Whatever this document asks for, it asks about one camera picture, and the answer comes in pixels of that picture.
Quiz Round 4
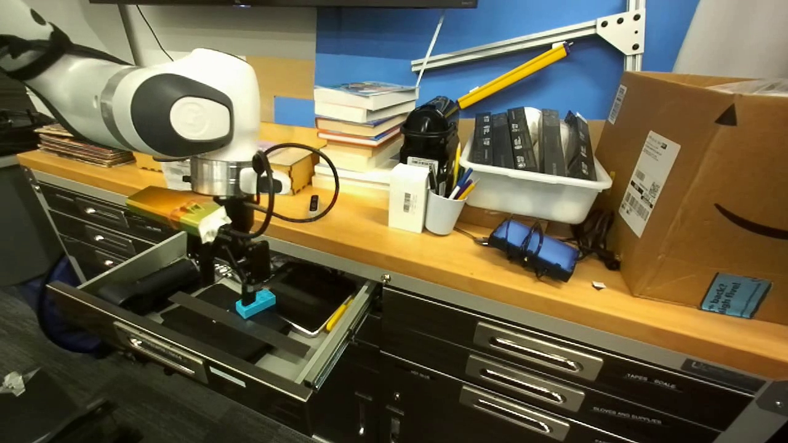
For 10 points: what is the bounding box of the white plastic bin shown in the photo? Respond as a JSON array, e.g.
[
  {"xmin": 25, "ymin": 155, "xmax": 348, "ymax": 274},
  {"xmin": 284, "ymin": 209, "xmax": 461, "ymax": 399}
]
[{"xmin": 461, "ymin": 107, "xmax": 612, "ymax": 225}]

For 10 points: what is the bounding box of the open grey drawer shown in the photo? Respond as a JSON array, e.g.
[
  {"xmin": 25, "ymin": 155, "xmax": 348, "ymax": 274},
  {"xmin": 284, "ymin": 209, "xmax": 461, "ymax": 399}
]
[{"xmin": 47, "ymin": 235, "xmax": 376, "ymax": 404}]

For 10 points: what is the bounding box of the white pen cup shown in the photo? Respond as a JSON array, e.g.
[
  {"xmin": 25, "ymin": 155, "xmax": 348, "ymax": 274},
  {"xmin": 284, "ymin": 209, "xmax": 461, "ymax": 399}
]
[{"xmin": 424, "ymin": 196, "xmax": 465, "ymax": 236}]

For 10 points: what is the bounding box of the black yellow tool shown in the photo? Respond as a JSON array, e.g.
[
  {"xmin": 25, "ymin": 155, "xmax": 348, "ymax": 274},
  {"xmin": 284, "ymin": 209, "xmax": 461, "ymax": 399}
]
[{"xmin": 399, "ymin": 45, "xmax": 568, "ymax": 166}]

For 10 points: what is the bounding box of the stack of magazines left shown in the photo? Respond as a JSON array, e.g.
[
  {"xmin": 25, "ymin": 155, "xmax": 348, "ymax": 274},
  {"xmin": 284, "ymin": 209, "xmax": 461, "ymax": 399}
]
[{"xmin": 37, "ymin": 124, "xmax": 132, "ymax": 166}]

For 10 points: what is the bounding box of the small black bottle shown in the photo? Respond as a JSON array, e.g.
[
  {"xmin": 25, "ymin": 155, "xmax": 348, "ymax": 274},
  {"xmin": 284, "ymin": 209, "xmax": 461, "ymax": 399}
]
[{"xmin": 305, "ymin": 196, "xmax": 319, "ymax": 219}]

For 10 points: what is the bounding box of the blue block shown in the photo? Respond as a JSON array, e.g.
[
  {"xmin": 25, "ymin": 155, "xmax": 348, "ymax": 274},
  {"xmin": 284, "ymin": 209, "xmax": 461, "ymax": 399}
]
[{"xmin": 234, "ymin": 289, "xmax": 275, "ymax": 320}]

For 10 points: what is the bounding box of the yellow pencil in drawer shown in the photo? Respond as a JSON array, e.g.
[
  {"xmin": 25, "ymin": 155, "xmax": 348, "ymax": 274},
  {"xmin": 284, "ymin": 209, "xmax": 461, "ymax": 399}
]
[{"xmin": 325, "ymin": 298, "xmax": 355, "ymax": 333}]

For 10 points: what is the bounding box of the blue sticky label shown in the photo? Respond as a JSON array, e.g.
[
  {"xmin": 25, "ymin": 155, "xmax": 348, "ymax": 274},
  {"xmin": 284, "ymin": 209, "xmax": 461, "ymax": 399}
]
[{"xmin": 700, "ymin": 274, "xmax": 771, "ymax": 320}]

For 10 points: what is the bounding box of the aluminium bracket rail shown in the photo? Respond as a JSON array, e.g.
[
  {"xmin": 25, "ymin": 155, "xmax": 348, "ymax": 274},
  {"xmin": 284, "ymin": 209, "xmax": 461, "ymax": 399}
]
[{"xmin": 408, "ymin": 0, "xmax": 648, "ymax": 71}]

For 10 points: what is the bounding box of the small wooden box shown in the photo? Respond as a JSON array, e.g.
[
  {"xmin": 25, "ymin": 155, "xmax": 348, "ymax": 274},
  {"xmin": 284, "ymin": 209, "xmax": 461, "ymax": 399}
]
[{"xmin": 269, "ymin": 148, "xmax": 314, "ymax": 196}]

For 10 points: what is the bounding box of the green orange wrist camera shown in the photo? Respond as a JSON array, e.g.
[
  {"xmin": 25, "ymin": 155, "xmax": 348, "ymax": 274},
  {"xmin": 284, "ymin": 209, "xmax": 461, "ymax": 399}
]
[{"xmin": 126, "ymin": 187, "xmax": 232, "ymax": 245}]

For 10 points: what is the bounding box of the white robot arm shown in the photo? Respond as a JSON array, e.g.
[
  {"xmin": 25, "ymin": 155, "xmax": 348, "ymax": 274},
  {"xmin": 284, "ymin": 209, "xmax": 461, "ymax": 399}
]
[{"xmin": 0, "ymin": 0, "xmax": 269, "ymax": 240}]

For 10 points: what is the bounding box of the stack of books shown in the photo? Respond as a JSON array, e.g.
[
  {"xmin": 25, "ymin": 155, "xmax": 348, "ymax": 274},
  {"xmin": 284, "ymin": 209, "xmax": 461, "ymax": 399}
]
[{"xmin": 313, "ymin": 81, "xmax": 417, "ymax": 187}]

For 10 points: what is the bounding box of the cardboard box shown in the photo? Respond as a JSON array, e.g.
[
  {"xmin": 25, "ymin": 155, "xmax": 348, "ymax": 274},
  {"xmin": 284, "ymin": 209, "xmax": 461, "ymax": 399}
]
[{"xmin": 596, "ymin": 75, "xmax": 788, "ymax": 325}]

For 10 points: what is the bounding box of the white rectangular box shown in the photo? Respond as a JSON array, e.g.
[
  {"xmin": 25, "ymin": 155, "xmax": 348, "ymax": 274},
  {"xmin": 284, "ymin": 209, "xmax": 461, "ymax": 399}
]
[{"xmin": 390, "ymin": 166, "xmax": 429, "ymax": 235}]

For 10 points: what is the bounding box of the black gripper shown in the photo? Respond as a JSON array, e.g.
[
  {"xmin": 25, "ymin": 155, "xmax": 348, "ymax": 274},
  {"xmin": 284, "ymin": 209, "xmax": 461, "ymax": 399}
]
[{"xmin": 194, "ymin": 197, "xmax": 271, "ymax": 303}]

